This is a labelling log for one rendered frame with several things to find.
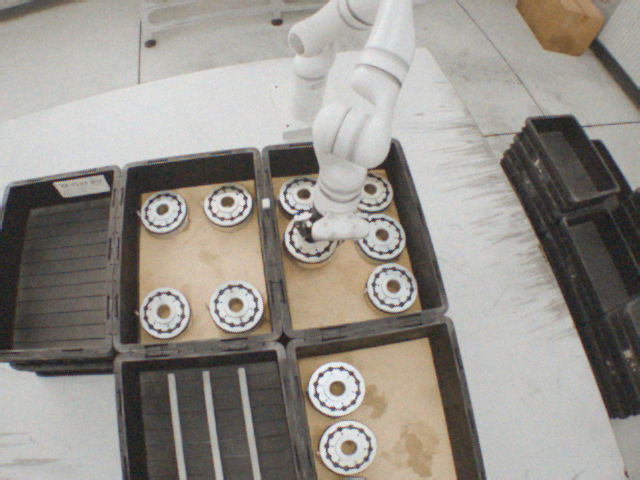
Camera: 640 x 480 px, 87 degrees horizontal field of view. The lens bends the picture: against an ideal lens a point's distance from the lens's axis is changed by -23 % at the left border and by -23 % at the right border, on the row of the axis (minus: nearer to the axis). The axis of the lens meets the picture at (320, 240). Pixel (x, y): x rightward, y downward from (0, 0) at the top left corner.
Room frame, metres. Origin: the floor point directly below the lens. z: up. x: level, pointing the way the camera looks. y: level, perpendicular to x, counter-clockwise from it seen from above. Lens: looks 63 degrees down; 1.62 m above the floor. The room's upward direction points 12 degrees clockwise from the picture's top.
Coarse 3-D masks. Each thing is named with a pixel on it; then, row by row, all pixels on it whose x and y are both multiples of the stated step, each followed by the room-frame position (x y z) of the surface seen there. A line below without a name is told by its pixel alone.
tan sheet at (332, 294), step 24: (384, 240) 0.43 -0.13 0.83; (288, 264) 0.34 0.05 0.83; (336, 264) 0.36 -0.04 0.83; (360, 264) 0.37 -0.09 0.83; (408, 264) 0.39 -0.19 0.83; (288, 288) 0.29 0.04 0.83; (312, 288) 0.30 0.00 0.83; (336, 288) 0.31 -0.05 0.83; (360, 288) 0.32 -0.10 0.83; (312, 312) 0.25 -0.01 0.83; (336, 312) 0.26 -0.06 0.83; (360, 312) 0.27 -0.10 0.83; (408, 312) 0.29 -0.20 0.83
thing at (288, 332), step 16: (288, 144) 0.55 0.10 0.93; (304, 144) 0.56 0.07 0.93; (400, 144) 0.62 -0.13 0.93; (400, 160) 0.57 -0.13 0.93; (272, 192) 0.43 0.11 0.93; (416, 192) 0.50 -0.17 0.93; (272, 208) 0.40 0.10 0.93; (416, 208) 0.46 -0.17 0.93; (272, 224) 0.36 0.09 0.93; (272, 240) 0.33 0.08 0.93; (272, 256) 0.30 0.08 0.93; (432, 256) 0.37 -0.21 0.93; (432, 272) 0.34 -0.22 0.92; (448, 304) 0.28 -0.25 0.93; (288, 320) 0.20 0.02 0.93; (368, 320) 0.22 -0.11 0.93; (384, 320) 0.23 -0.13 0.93; (400, 320) 0.23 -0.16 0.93; (288, 336) 0.17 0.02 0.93; (304, 336) 0.17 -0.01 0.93
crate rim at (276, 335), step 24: (120, 192) 0.37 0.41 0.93; (264, 192) 0.43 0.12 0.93; (120, 216) 0.32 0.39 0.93; (264, 216) 0.38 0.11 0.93; (120, 240) 0.27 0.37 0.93; (264, 240) 0.34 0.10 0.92; (120, 264) 0.22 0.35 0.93; (120, 288) 0.18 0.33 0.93; (120, 312) 0.14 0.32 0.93; (120, 336) 0.09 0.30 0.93; (240, 336) 0.15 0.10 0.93; (264, 336) 0.16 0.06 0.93
